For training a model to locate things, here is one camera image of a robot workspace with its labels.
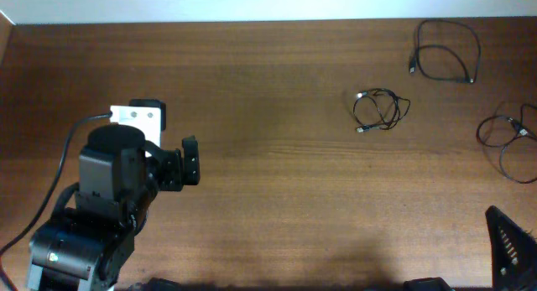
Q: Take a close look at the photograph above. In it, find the black cable with USB-A plug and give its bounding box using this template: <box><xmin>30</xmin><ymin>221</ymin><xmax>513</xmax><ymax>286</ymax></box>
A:
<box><xmin>476</xmin><ymin>101</ymin><xmax>537</xmax><ymax>184</ymax></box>

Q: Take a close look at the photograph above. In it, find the black USB cable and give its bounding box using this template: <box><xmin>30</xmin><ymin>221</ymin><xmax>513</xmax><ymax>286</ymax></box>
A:
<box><xmin>352</xmin><ymin>87</ymin><xmax>411</xmax><ymax>134</ymax></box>

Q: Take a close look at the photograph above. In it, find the black cable loop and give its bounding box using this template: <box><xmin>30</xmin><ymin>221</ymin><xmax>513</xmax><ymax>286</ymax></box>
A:
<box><xmin>408</xmin><ymin>18</ymin><xmax>482</xmax><ymax>85</ymax></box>

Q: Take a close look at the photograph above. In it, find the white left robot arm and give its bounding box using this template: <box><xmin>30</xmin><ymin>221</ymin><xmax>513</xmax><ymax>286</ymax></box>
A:
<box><xmin>27</xmin><ymin>124</ymin><xmax>201</xmax><ymax>290</ymax></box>

